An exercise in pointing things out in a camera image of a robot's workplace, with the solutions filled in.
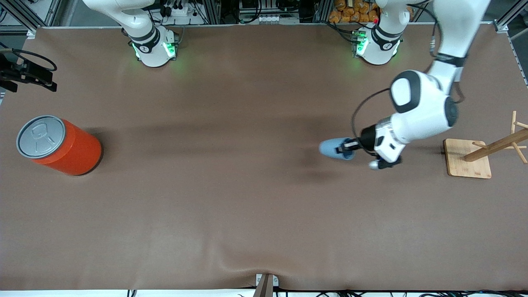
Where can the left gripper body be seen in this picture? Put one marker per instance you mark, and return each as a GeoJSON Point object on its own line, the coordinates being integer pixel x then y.
{"type": "Point", "coordinates": [366, 140]}

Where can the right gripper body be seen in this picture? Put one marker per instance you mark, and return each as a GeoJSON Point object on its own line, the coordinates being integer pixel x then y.
{"type": "Point", "coordinates": [12, 74]}

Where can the light blue plastic cup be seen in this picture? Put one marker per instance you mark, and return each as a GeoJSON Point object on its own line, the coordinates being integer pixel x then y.
{"type": "Point", "coordinates": [330, 147]}

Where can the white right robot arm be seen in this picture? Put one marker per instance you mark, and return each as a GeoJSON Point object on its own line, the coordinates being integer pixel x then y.
{"type": "Point", "coordinates": [144, 33]}

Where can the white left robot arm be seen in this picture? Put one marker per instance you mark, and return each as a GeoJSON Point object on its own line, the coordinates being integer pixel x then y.
{"type": "Point", "coordinates": [425, 111]}

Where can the wooden cup rack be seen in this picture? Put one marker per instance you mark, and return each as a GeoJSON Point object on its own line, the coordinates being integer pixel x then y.
{"type": "Point", "coordinates": [466, 161]}

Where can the orange can with silver lid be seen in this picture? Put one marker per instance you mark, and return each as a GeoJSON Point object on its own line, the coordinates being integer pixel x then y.
{"type": "Point", "coordinates": [70, 152]}

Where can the orange snack bag pile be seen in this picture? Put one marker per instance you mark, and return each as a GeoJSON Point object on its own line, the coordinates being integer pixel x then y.
{"type": "Point", "coordinates": [350, 16]}

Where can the white connector strip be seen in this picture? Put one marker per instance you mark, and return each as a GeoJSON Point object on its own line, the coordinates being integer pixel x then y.
{"type": "Point", "coordinates": [268, 18]}

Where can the brown table mat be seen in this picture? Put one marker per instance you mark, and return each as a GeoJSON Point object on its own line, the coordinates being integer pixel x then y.
{"type": "Point", "coordinates": [206, 206]}

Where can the white power strip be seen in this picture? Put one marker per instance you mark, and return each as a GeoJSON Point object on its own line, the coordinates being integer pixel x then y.
{"type": "Point", "coordinates": [181, 11]}

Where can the grey metal table clamp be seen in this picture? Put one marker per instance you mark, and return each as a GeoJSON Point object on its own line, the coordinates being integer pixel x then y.
{"type": "Point", "coordinates": [266, 286]}

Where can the aluminium frame post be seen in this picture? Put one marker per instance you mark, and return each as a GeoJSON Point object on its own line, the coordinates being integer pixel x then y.
{"type": "Point", "coordinates": [24, 16]}
{"type": "Point", "coordinates": [509, 14]}

